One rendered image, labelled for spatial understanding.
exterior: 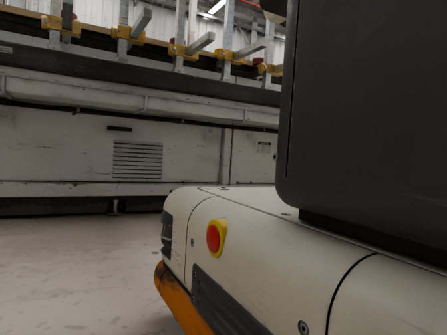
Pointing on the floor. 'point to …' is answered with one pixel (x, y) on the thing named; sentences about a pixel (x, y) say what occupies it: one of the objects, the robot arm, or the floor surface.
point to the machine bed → (119, 141)
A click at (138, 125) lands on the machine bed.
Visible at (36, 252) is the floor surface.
